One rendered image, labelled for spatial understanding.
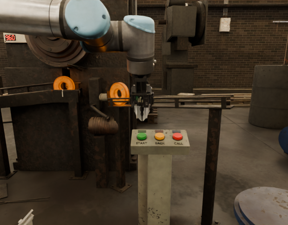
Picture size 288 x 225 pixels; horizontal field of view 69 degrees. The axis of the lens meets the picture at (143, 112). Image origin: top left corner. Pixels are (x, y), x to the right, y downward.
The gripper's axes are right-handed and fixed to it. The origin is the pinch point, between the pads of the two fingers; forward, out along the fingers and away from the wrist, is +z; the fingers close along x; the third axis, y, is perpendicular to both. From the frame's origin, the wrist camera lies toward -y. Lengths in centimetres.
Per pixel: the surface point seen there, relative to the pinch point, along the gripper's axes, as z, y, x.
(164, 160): 17.5, 6.3, 9.0
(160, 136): 9.3, 0.9, 7.7
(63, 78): 16, -75, -60
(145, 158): 27.5, -4.8, 1.2
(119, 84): 13, -57, -16
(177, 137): 9.4, 1.7, 14.6
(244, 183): 89, -38, 77
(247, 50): 173, -661, 354
